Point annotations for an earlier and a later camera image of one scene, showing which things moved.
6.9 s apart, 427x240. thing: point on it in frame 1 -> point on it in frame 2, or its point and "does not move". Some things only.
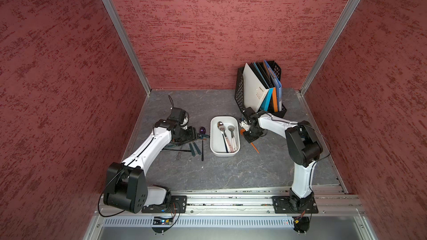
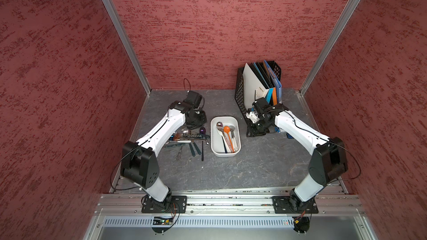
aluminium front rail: [253, 204] does not move
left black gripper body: [185, 135] -> [198, 120]
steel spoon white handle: [234, 147] does not move
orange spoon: [242, 132] -> [227, 129]
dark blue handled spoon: [222, 128] does not move
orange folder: [274, 99] does not move
